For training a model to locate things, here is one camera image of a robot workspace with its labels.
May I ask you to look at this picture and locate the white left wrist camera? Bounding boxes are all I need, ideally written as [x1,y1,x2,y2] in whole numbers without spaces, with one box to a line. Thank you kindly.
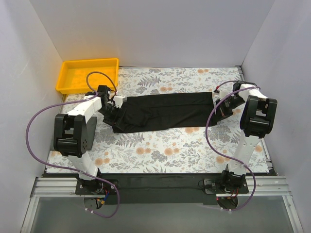
[113,96,127,108]

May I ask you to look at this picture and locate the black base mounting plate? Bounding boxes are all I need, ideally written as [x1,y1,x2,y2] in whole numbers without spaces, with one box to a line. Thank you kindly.
[75,173,249,205]

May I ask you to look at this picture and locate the folded grey t shirt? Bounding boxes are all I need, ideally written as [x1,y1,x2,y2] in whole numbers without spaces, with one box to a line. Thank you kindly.
[53,114,97,157]

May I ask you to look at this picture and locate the black t shirt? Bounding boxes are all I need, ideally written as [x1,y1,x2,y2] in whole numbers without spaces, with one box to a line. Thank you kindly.
[100,92,214,133]

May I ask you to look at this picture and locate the yellow plastic tray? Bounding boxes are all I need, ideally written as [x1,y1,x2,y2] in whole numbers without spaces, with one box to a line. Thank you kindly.
[55,58,119,95]

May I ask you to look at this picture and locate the aluminium frame rail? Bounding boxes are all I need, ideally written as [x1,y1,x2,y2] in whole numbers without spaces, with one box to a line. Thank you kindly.
[21,175,303,233]

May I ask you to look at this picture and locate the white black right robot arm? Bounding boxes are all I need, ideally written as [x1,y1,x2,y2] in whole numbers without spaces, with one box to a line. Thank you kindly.
[214,81,277,193]

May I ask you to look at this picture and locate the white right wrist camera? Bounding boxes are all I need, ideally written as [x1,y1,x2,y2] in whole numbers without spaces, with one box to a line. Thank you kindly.
[213,90,228,100]

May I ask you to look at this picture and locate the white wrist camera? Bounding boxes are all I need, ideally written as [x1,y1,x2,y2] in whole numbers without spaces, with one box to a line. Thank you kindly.
[113,96,127,108]
[213,90,228,100]

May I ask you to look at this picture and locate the floral patterned table mat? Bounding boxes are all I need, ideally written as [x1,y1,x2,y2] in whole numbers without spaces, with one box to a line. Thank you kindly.
[46,67,277,175]

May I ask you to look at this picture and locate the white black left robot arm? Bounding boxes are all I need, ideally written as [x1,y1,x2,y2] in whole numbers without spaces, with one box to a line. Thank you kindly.
[53,85,127,194]

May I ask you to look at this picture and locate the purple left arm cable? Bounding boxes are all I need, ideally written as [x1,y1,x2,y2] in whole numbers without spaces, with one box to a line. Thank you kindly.
[26,71,121,218]

